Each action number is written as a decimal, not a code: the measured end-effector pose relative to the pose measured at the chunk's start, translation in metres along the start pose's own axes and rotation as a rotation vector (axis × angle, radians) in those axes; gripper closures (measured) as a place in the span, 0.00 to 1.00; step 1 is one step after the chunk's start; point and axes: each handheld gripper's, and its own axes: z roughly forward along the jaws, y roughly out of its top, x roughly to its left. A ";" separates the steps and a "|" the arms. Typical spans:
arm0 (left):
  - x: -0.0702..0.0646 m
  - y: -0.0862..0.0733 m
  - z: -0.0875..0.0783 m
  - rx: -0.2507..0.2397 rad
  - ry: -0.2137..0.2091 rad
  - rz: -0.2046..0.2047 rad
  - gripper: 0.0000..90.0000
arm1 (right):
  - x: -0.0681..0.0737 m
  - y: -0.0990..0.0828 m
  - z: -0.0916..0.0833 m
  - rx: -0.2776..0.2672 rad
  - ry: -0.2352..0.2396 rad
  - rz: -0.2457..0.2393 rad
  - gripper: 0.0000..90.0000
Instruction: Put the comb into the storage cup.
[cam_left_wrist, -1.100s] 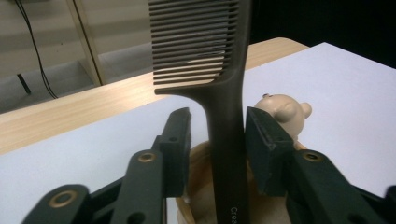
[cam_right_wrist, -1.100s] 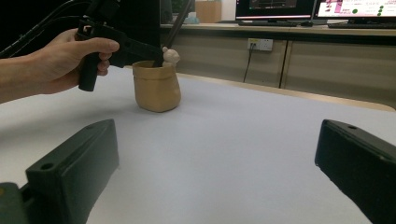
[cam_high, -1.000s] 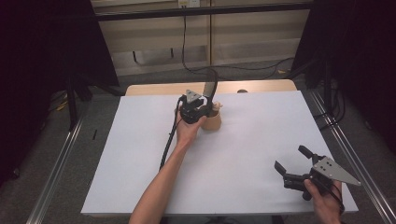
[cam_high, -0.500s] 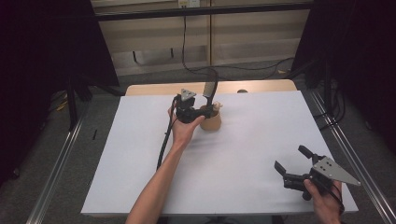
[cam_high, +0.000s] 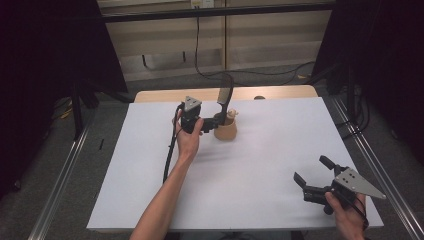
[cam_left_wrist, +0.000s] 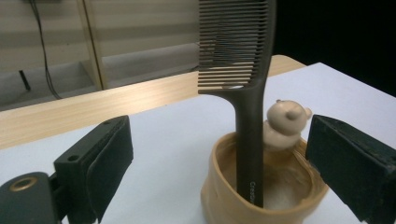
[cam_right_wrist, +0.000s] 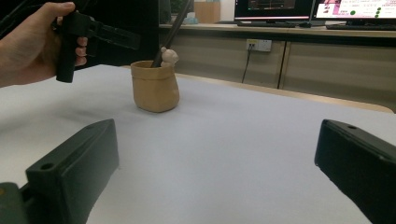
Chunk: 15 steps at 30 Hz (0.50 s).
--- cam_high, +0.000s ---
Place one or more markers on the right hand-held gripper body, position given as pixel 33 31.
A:
pixel 355 185

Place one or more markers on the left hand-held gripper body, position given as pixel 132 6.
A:
pixel 191 115

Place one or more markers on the tan cup with small figure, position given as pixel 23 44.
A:
pixel 226 131

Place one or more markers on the person's left hand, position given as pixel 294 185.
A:
pixel 189 141

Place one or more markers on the person's right hand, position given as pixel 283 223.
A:
pixel 348 221

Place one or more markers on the white table sheet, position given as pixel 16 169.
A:
pixel 266 160

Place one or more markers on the dark round knob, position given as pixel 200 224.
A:
pixel 259 97

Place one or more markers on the small black floor strip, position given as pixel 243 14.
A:
pixel 101 144

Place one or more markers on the black horizontal bar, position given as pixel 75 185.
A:
pixel 216 12

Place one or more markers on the black metal stand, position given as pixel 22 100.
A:
pixel 77 113

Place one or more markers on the yellow floor item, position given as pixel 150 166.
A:
pixel 66 113

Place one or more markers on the black curtain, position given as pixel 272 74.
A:
pixel 50 66
pixel 383 50

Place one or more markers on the metal floor rail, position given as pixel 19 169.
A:
pixel 383 166
pixel 63 180

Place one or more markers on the white wall socket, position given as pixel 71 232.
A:
pixel 201 3

